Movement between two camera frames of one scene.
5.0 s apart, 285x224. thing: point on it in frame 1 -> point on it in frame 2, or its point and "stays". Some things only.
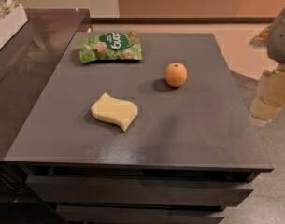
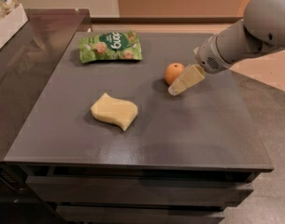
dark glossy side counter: (25, 64) stays
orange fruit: (176, 75) stays
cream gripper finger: (274, 93) -> (212, 54)
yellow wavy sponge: (122, 112) stays
